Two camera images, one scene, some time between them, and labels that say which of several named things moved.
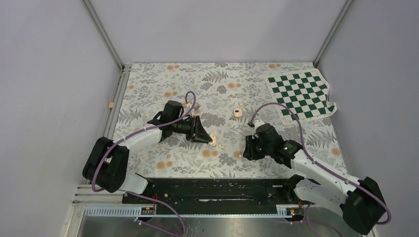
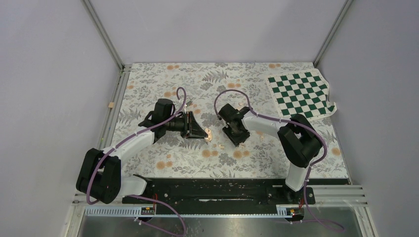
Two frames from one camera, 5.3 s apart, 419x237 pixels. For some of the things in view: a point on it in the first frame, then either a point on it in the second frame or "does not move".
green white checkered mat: x=306 y=93 does not move
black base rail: x=211 y=192 does not move
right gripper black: x=249 y=152 -> x=235 y=140
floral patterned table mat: x=230 y=98 does not move
